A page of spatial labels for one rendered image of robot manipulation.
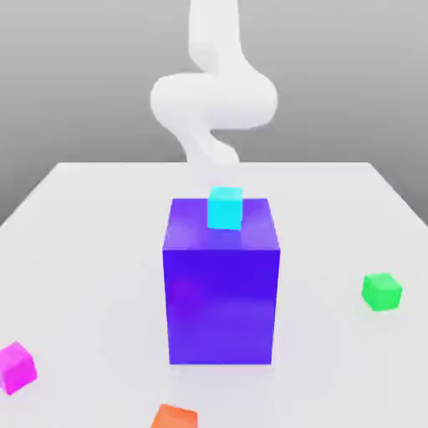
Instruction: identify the small magenta cube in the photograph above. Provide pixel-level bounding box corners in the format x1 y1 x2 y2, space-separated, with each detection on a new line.
0 340 38 396

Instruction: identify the small green cube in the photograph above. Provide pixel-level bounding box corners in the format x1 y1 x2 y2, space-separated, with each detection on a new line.
360 272 403 313

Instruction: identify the large purple box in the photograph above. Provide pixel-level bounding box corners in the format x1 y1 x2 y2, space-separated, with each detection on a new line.
161 197 281 366

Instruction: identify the small cyan cube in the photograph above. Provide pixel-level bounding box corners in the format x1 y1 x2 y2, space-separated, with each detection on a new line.
206 186 244 232

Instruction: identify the small orange cube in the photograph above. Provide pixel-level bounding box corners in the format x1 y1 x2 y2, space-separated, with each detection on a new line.
150 403 199 428

